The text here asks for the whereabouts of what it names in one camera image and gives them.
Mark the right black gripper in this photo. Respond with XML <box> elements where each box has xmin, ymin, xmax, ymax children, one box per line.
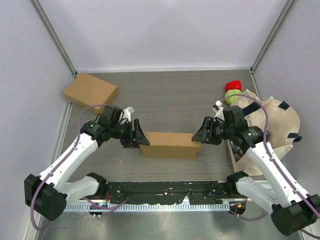
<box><xmin>191</xmin><ymin>116</ymin><xmax>233</xmax><ymax>146</ymax></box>

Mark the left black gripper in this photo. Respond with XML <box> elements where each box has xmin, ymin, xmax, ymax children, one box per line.
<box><xmin>111</xmin><ymin>118</ymin><xmax>150</xmax><ymax>148</ymax></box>

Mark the brown cardboard box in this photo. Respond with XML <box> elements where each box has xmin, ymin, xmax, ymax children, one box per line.
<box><xmin>140</xmin><ymin>132</ymin><xmax>202</xmax><ymax>160</ymax></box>
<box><xmin>63</xmin><ymin>72</ymin><xmax>119</xmax><ymax>108</ymax></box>

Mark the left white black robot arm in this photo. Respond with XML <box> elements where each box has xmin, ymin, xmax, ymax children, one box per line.
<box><xmin>24</xmin><ymin>104</ymin><xmax>150</xmax><ymax>221</ymax></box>

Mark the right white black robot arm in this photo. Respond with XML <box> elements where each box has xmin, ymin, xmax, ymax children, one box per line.
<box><xmin>192</xmin><ymin>106</ymin><xmax>320</xmax><ymax>236</ymax></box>

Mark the green toy cabbage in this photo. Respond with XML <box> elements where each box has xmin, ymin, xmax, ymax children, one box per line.
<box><xmin>224</xmin><ymin>89</ymin><xmax>242</xmax><ymax>106</ymax></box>

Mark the red toy pepper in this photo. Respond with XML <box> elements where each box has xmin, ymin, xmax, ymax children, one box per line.
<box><xmin>225</xmin><ymin>80</ymin><xmax>242</xmax><ymax>92</ymax></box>

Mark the beige tote bag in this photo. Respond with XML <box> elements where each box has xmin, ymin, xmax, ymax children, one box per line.
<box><xmin>224</xmin><ymin>89</ymin><xmax>303</xmax><ymax>177</ymax></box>

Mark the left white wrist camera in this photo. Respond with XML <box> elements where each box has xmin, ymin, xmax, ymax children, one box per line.
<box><xmin>120</xmin><ymin>106</ymin><xmax>135</xmax><ymax>123</ymax></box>

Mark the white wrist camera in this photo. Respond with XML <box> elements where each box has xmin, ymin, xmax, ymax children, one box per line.
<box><xmin>120</xmin><ymin>106</ymin><xmax>135</xmax><ymax>123</ymax></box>
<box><xmin>212</xmin><ymin>100</ymin><xmax>224</xmax><ymax>119</ymax></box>

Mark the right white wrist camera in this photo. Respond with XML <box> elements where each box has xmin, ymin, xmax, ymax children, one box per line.
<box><xmin>212</xmin><ymin>100</ymin><xmax>224</xmax><ymax>119</ymax></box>

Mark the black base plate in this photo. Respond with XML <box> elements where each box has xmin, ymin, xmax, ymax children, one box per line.
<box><xmin>84</xmin><ymin>180</ymin><xmax>258</xmax><ymax>205</ymax></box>

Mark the white slotted cable duct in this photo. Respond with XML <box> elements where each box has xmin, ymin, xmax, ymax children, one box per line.
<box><xmin>64</xmin><ymin>201</ymin><xmax>230</xmax><ymax>214</ymax></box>

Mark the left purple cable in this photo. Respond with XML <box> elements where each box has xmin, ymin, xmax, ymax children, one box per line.
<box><xmin>29</xmin><ymin>104</ymin><xmax>127</xmax><ymax>231</ymax></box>

